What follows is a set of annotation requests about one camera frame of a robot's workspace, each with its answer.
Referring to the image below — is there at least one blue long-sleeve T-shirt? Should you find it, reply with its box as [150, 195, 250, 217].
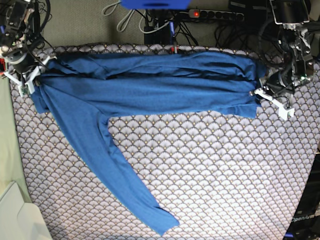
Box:
[31, 51, 267, 235]

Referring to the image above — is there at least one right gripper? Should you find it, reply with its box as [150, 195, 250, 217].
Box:
[12, 56, 42, 86]

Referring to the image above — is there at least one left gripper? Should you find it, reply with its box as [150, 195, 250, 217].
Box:
[259, 73, 293, 97]

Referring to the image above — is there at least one white looped cable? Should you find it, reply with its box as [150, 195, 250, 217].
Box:
[102, 0, 136, 33]

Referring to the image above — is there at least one white power strip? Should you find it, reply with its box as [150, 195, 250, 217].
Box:
[187, 9, 245, 22]

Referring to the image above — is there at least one white plastic bin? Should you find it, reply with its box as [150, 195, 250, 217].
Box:
[0, 181, 52, 240]

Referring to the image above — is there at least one blue centre clamp handle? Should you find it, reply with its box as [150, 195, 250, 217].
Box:
[169, 21, 175, 45]

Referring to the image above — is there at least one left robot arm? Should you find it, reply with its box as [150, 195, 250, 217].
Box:
[257, 0, 314, 97]

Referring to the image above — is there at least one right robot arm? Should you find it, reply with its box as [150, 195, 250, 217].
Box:
[0, 0, 51, 86]

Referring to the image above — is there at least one black OpenArm case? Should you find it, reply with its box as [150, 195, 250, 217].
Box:
[283, 153, 320, 240]

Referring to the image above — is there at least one patterned fan-print tablecloth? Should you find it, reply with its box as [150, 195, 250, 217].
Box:
[6, 43, 320, 240]

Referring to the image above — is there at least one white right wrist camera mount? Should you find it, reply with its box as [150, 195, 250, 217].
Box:
[3, 55, 57, 97]

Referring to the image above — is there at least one blue box at top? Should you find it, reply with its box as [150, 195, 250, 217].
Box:
[121, 0, 191, 10]

